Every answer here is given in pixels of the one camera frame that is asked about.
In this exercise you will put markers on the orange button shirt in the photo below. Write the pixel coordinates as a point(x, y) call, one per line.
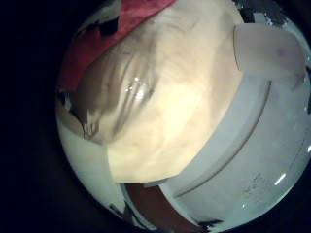
point(97, 48)

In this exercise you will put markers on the white cylindrical planter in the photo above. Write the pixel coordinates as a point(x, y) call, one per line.
point(269, 51)

